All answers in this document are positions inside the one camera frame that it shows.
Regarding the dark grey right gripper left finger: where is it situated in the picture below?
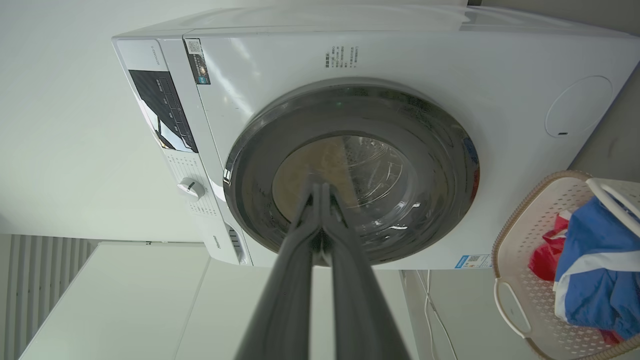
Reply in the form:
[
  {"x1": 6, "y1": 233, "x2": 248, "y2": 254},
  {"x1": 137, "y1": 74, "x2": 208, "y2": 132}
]
[{"x1": 234, "y1": 181, "x2": 323, "y2": 360}]

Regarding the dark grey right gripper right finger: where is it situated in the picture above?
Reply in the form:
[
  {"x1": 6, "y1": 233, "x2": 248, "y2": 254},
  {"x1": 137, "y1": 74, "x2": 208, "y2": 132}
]
[{"x1": 321, "y1": 182, "x2": 412, "y2": 360}]

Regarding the round grey washing machine door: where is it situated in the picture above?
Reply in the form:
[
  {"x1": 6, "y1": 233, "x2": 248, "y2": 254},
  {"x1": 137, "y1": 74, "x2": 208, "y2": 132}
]
[{"x1": 223, "y1": 77, "x2": 481, "y2": 266}]

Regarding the steel washing drum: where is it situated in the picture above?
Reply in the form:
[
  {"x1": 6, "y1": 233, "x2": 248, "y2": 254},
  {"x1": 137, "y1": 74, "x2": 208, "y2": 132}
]
[{"x1": 272, "y1": 135, "x2": 418, "y2": 236}]

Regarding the white front-load washing machine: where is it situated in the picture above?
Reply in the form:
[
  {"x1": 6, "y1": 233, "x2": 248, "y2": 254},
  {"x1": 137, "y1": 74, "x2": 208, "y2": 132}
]
[{"x1": 112, "y1": 5, "x2": 640, "y2": 271}]

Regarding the blue-edged white sticker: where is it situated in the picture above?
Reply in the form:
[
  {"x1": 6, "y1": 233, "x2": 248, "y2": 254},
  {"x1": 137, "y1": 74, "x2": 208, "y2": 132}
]
[{"x1": 454, "y1": 254, "x2": 493, "y2": 270}]

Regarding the white round control knob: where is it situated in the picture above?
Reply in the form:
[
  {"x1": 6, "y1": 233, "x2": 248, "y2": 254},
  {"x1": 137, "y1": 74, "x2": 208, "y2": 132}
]
[{"x1": 176, "y1": 177, "x2": 206, "y2": 202}]

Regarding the white cabinet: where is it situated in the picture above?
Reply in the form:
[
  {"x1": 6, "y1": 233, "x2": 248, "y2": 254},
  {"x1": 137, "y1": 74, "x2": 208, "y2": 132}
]
[{"x1": 20, "y1": 241, "x2": 418, "y2": 360}]

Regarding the cream perforated laundry basket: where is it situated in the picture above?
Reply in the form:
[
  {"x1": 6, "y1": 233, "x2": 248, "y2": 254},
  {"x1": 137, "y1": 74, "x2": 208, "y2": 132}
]
[{"x1": 491, "y1": 170, "x2": 640, "y2": 360}]

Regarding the red garment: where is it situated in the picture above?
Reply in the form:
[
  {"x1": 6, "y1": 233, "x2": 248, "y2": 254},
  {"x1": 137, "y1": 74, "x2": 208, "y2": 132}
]
[{"x1": 528, "y1": 214, "x2": 626, "y2": 347}]

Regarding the black display panel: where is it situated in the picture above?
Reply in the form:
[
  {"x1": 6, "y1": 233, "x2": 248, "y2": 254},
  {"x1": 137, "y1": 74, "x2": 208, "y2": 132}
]
[{"x1": 128, "y1": 69, "x2": 199, "y2": 154}]

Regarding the blue garment with white stripe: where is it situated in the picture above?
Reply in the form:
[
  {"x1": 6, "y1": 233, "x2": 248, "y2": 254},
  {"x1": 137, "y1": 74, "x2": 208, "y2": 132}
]
[{"x1": 552, "y1": 196, "x2": 640, "y2": 341}]

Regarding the white window blind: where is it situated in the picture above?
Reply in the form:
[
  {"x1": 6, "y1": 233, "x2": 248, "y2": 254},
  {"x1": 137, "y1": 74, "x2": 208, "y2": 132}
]
[{"x1": 0, "y1": 234, "x2": 101, "y2": 360}]

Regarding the black narrow sticker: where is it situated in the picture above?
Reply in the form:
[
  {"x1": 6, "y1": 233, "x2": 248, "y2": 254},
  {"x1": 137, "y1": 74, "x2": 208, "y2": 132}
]
[{"x1": 184, "y1": 38, "x2": 211, "y2": 85}]

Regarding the round white filter cover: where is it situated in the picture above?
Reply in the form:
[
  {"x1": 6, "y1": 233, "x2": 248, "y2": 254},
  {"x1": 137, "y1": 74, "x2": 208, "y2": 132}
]
[{"x1": 544, "y1": 75, "x2": 614, "y2": 139}]

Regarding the thin white cable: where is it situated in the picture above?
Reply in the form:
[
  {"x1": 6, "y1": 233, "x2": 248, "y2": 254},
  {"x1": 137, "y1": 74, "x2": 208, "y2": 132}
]
[{"x1": 417, "y1": 270, "x2": 458, "y2": 360}]

